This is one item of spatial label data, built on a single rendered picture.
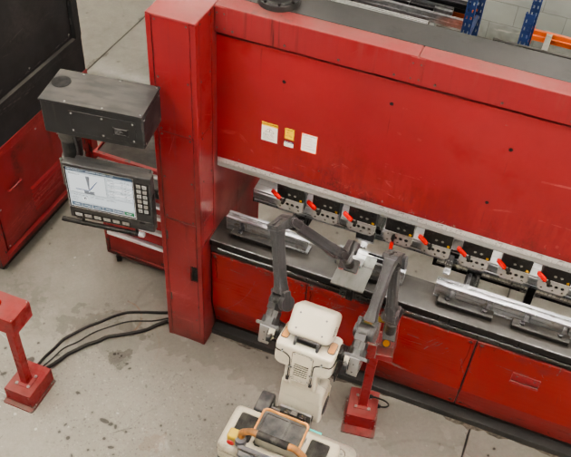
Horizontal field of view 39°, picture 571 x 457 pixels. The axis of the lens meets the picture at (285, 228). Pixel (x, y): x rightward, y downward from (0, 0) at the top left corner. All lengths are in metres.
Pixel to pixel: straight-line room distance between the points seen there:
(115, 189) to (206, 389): 1.55
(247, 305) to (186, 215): 0.79
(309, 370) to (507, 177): 1.25
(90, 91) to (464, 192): 1.81
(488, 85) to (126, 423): 2.81
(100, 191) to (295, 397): 1.39
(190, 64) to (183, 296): 1.66
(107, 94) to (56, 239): 2.27
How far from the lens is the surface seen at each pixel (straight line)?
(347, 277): 4.26
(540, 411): 4.79
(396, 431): 4.94
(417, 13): 5.60
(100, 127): 3.80
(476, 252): 4.13
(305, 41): 3.65
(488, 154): 3.74
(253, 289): 4.73
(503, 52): 3.67
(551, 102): 3.52
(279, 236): 3.69
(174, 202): 4.35
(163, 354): 5.16
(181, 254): 4.62
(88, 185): 4.05
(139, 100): 3.77
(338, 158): 3.98
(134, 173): 3.91
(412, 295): 4.41
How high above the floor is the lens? 4.16
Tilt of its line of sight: 45 degrees down
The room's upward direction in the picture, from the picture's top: 4 degrees clockwise
